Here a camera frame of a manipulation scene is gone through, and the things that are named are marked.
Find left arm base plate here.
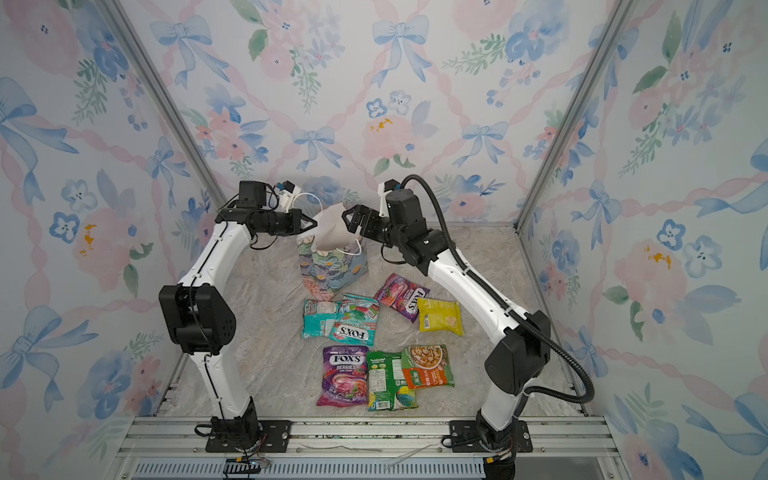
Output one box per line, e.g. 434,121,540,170
205,419,293,454

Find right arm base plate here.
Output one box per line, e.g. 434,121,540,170
441,419,533,455

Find floral paper gift bag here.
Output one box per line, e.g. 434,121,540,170
297,193,368,301

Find yellow snack packet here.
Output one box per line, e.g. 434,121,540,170
418,298,464,336

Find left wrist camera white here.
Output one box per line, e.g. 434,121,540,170
275,181,302,213

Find purple Fox's berries bag upper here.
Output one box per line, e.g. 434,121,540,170
374,273,430,323

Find green snack packet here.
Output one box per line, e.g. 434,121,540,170
367,351,418,412

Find teal snack packet back side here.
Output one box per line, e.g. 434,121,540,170
302,299,341,339

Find teal Fox's mint candy bag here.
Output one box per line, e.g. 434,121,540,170
330,294,380,347

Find purple fox's berries bag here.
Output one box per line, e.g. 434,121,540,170
316,345,369,408
374,273,430,323

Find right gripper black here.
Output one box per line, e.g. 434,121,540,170
343,207,409,254

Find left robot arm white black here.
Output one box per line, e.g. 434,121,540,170
159,207,317,452

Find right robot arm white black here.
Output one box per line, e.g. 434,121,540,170
341,188,595,452

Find aluminium rail frame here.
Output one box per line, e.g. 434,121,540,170
105,417,629,479

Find black corrugated cable conduit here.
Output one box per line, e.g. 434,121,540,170
400,173,596,404

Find purple Fox's berries bag lower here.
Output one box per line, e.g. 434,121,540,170
316,345,369,408

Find orange green cereal packet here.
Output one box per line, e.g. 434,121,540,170
401,344,455,389

